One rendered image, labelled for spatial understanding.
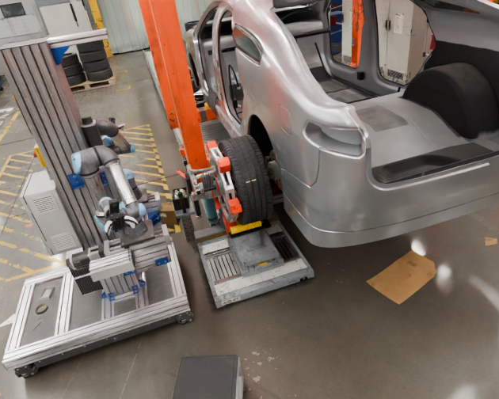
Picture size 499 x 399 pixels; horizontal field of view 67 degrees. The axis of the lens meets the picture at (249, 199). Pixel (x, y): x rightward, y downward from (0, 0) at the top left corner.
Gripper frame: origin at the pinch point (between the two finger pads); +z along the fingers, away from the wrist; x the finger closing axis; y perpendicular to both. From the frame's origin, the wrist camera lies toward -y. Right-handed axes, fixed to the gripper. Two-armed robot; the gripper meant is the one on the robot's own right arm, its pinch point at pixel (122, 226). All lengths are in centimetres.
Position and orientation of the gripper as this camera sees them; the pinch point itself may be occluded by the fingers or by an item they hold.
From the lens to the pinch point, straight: 194.0
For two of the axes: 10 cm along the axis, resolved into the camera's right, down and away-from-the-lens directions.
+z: 5.3, 3.9, -7.5
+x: -8.5, 2.6, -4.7
